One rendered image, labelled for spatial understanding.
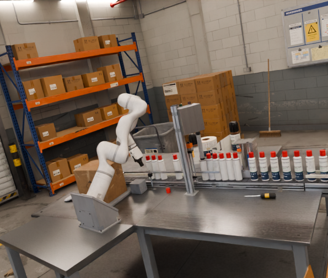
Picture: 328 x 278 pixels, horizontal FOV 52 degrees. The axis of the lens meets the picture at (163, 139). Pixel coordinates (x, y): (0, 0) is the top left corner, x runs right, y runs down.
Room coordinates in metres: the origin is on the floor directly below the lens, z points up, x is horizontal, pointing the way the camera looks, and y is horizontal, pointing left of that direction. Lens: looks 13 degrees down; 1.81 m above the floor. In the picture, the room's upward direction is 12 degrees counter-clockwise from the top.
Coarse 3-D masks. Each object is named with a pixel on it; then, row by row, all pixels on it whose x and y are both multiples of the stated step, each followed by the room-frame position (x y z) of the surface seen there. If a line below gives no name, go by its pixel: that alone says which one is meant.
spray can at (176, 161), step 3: (174, 156) 2.55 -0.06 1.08; (174, 159) 2.55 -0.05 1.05; (177, 159) 2.55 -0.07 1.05; (174, 162) 2.54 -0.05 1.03; (177, 162) 2.54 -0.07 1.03; (174, 165) 2.54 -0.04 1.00; (177, 165) 2.54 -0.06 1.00; (174, 168) 2.55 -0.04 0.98; (177, 168) 2.54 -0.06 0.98; (180, 168) 2.55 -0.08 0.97; (177, 174) 2.54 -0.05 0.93; (180, 174) 2.54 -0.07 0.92; (177, 177) 2.54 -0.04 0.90; (180, 177) 2.54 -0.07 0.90
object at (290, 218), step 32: (128, 160) 3.62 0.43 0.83; (160, 192) 2.49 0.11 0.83; (224, 192) 2.24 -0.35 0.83; (256, 192) 2.13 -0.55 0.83; (288, 192) 2.03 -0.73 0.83; (320, 192) 1.94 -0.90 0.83; (128, 224) 2.04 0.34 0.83; (160, 224) 1.95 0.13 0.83; (192, 224) 1.86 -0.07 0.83; (224, 224) 1.79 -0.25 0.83; (256, 224) 1.71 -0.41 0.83; (288, 224) 1.65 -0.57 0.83
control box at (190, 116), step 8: (192, 104) 2.37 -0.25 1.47; (200, 104) 2.35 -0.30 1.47; (184, 112) 2.30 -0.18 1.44; (192, 112) 2.32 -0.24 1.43; (200, 112) 2.34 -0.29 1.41; (184, 120) 2.29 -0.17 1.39; (192, 120) 2.32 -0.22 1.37; (200, 120) 2.34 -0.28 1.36; (184, 128) 2.29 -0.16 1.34; (192, 128) 2.31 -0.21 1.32; (200, 128) 2.33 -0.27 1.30
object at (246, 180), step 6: (126, 180) 2.79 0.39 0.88; (132, 180) 2.76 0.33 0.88; (156, 180) 2.63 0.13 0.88; (162, 180) 2.60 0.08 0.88; (168, 180) 2.57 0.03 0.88; (174, 180) 2.55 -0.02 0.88; (180, 180) 2.52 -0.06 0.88; (198, 180) 2.44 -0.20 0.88; (210, 180) 2.39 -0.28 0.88; (216, 180) 2.36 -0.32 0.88; (222, 180) 2.34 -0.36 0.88; (228, 180) 2.32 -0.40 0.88; (234, 180) 2.29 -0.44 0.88; (246, 180) 2.25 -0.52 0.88; (258, 180) 2.21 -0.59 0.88; (270, 180) 2.16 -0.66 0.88; (282, 180) 2.12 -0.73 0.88; (294, 180) 2.08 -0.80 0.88
